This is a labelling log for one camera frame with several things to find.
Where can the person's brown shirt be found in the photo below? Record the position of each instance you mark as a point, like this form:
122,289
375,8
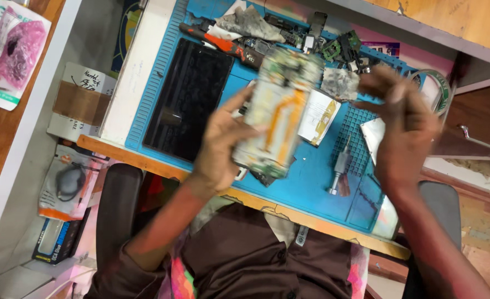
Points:
245,257

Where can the pink bubble wrap packet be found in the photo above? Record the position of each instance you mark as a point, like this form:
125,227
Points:
14,52

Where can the black chair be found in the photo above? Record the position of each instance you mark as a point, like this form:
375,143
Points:
118,211

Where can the black tablet screen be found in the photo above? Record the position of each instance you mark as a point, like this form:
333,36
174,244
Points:
189,99

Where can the black glue box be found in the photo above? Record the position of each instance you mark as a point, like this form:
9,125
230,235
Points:
58,241

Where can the small dirty grey cloth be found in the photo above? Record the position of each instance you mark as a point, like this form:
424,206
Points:
339,83

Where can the orange and black tool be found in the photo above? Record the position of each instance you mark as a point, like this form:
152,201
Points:
222,43

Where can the white paper sheet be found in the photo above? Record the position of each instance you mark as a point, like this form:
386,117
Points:
230,23

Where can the white taped cardboard box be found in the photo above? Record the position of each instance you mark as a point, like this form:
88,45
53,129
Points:
81,101

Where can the silver precision screwdriver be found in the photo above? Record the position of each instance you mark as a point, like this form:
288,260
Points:
341,164

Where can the person's right fingers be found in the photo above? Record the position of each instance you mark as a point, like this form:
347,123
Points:
379,93

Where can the phone with orange flex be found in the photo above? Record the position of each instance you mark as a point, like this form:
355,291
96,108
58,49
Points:
280,112

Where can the blue silicone repair mat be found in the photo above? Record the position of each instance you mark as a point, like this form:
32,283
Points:
311,182

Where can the white battery with orange flex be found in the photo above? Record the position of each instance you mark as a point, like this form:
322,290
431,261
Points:
318,118

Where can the roll of clear tape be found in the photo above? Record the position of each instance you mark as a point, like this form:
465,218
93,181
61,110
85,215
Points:
438,89

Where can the heap of phone circuit parts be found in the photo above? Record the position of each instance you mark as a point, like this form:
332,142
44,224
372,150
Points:
332,41

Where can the person's right hand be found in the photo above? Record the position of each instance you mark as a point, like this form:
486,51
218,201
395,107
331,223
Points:
402,133

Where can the silver metal plate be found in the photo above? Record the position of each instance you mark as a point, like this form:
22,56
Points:
373,137

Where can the person's left hand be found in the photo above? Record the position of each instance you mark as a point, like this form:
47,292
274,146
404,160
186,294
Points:
220,149

